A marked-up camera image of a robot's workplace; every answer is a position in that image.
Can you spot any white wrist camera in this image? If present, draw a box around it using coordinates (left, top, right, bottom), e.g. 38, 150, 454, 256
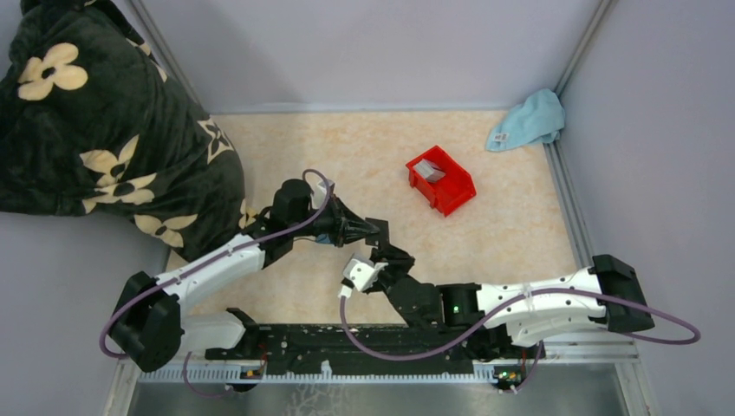
311, 179, 334, 209
339, 253, 388, 298

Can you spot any teal card holder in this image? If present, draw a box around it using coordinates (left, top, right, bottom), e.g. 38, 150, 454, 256
315, 233, 334, 245

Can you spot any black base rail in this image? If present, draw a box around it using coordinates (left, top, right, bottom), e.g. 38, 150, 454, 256
205, 322, 546, 390

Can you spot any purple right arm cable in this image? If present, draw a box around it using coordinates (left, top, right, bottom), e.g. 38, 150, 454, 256
338, 287, 702, 394

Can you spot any red plastic bin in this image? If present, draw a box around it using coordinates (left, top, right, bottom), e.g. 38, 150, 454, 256
406, 145, 477, 217

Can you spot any silver credit cards stack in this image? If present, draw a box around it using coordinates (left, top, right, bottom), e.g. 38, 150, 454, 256
413, 159, 446, 183

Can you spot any black floral blanket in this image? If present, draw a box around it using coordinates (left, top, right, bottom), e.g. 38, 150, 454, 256
1, 1, 248, 261

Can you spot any light blue cloth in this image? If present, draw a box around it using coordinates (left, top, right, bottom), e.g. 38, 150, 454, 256
485, 88, 566, 153

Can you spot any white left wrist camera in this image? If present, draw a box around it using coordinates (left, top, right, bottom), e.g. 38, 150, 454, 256
311, 179, 334, 209

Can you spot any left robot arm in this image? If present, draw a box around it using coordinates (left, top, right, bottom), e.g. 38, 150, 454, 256
101, 179, 381, 373

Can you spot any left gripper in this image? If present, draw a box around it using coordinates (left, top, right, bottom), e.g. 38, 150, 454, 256
290, 192, 380, 247

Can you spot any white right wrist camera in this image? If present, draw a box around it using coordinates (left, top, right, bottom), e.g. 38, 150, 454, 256
339, 253, 388, 298

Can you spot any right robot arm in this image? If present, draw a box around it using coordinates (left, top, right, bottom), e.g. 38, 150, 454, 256
343, 219, 654, 357

